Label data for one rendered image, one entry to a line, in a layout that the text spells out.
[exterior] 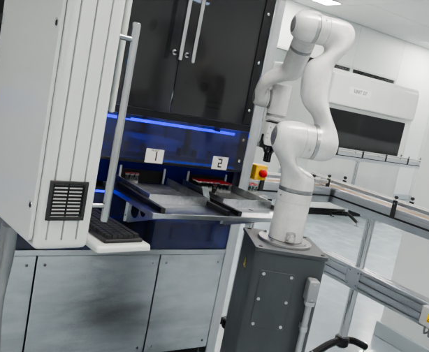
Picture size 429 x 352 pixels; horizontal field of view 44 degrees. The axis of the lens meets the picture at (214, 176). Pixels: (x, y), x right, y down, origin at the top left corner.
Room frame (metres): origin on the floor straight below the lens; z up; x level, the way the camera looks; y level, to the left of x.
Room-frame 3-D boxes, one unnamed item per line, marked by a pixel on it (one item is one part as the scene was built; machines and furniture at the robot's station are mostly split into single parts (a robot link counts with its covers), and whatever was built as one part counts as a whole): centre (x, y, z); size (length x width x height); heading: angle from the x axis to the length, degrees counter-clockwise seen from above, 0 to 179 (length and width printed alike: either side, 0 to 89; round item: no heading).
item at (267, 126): (2.28, -0.21, 1.21); 0.10 x 0.08 x 0.11; 126
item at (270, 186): (2.88, -0.36, 0.92); 0.69 x 0.16 x 0.16; 125
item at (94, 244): (1.76, 0.41, 0.79); 0.45 x 0.28 x 0.03; 41
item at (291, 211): (1.85, -0.29, 0.95); 0.19 x 0.19 x 0.18
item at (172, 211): (2.20, 0.04, 0.87); 0.70 x 0.48 x 0.02; 125
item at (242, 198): (2.36, -0.06, 0.90); 0.34 x 0.26 x 0.04; 35
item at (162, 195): (2.16, 0.21, 0.90); 0.34 x 0.26 x 0.04; 35
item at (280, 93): (2.28, -0.20, 1.35); 0.09 x 0.08 x 0.13; 101
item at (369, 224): (2.85, -0.88, 0.46); 0.09 x 0.09 x 0.77; 35
